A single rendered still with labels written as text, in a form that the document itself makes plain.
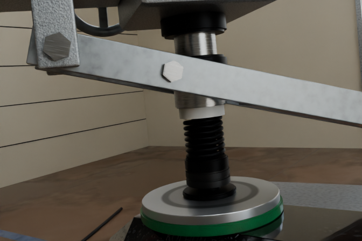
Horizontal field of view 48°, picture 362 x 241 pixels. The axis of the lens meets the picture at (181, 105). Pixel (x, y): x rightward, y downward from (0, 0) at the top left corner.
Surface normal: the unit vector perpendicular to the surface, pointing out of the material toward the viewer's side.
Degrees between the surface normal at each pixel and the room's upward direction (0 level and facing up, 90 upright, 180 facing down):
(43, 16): 90
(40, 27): 90
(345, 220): 0
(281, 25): 90
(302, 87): 90
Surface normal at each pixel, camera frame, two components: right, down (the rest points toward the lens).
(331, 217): -0.10, -0.99
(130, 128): 0.81, -0.05
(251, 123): -0.58, 0.10
